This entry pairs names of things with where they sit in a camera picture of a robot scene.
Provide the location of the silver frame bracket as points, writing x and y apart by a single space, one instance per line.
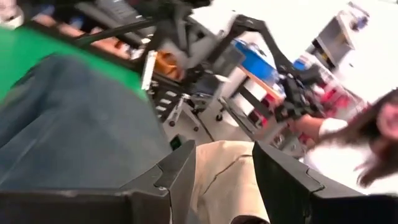
148 70

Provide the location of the beige garment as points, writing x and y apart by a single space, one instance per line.
224 183

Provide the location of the blue storage bin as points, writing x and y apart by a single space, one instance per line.
258 62

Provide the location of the background black robot arm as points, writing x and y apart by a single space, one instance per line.
295 93

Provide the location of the grey storage shelf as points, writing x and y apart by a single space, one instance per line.
335 37

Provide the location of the brown leather bag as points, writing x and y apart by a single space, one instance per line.
168 65

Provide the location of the green table mat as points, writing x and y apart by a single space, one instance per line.
46 49

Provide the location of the shelf with red bins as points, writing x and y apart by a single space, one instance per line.
329 96

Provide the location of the wooden workbench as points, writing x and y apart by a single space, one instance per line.
259 82

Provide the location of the person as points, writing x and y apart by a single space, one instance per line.
357 146

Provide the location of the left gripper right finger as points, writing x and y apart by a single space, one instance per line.
295 199

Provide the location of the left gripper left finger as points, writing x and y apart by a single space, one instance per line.
140 202

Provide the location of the white tote bag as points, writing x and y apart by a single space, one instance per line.
11 14

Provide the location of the black aluminium frame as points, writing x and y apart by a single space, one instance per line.
124 37

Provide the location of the grey mesh office chair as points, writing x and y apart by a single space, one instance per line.
199 40

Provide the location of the dark denim garment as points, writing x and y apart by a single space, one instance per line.
77 124

